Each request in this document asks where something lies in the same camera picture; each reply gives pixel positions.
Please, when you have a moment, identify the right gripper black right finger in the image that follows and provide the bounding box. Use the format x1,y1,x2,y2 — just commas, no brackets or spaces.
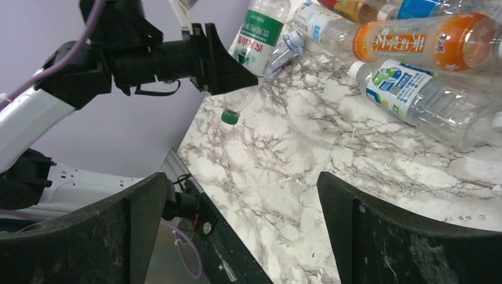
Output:
317,172,501,283

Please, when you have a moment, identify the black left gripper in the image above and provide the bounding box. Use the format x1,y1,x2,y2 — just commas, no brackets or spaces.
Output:
81,1,258,96

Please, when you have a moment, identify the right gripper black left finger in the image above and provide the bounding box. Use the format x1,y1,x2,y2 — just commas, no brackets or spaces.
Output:
1,173,170,283

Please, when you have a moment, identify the green label water bottle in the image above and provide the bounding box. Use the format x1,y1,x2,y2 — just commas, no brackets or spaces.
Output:
221,0,291,125

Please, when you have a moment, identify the white blue label bottle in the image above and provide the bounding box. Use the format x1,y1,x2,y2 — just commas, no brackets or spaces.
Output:
348,59,501,150

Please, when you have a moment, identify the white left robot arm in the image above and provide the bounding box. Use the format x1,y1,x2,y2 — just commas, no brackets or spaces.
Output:
1,1,258,220

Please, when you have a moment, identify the white label long bottle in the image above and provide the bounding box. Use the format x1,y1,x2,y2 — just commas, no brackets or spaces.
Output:
293,2,359,55

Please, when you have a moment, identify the red gold label bottle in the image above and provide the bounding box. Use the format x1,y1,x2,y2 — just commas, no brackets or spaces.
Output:
318,0,397,24

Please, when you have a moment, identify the blue cap clear bottle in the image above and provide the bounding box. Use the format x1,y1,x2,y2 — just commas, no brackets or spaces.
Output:
377,0,501,21

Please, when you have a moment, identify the orange label clear bottle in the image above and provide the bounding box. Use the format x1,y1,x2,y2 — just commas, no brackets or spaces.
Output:
352,12,501,72

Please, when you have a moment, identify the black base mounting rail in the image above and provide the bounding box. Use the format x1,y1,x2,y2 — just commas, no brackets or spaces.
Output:
161,174,271,283

